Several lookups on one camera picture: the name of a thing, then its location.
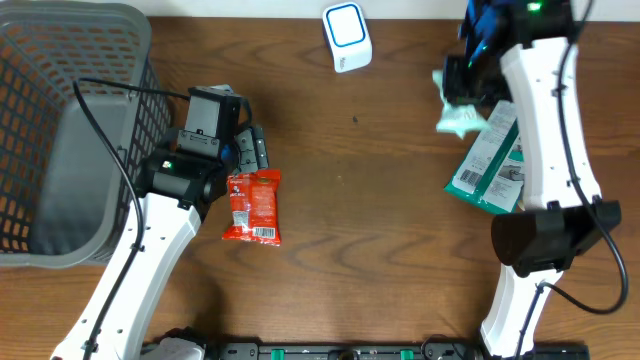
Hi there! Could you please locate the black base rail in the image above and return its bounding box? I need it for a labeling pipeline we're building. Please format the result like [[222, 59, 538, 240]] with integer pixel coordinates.
[[142, 341, 591, 360]]

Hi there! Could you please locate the red snack packet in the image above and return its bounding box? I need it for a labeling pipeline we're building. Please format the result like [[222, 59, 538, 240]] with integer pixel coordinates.
[[222, 168, 281, 246]]

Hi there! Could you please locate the grey plastic shopping basket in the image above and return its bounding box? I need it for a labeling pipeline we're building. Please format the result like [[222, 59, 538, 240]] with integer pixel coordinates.
[[1, 1, 171, 268]]

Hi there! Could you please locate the white barcode scanner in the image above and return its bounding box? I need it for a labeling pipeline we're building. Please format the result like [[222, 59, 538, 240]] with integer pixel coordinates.
[[322, 1, 373, 73]]

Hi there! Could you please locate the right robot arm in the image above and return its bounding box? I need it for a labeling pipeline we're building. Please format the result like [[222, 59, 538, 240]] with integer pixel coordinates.
[[443, 0, 621, 359]]

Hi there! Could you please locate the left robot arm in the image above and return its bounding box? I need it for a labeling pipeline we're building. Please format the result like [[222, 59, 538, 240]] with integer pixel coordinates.
[[52, 84, 266, 359]]

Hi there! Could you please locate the green snack packet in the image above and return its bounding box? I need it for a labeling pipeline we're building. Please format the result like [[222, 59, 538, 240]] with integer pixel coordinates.
[[444, 100, 525, 215]]

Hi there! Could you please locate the pale green wipes packet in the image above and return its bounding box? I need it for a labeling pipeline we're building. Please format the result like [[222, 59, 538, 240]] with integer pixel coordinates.
[[432, 70, 490, 139]]

